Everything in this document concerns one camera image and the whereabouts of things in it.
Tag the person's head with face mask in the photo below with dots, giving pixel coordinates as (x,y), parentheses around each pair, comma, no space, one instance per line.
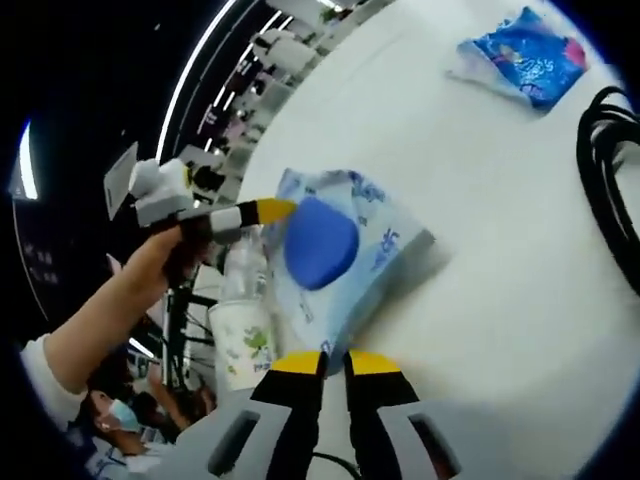
(117,417)

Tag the blue plastic packet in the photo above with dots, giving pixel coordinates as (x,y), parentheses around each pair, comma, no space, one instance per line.
(530,65)

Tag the white wet wipes pack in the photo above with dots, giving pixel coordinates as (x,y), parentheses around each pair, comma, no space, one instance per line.
(385,235)

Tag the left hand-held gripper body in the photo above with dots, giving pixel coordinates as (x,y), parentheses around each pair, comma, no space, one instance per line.
(162,192)

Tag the person's left hand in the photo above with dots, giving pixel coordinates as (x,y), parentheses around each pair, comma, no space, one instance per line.
(160,260)

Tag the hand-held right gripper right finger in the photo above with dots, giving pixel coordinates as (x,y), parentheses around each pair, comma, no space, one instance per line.
(390,430)

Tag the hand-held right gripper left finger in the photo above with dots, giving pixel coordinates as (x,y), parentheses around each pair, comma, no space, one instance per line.
(235,440)

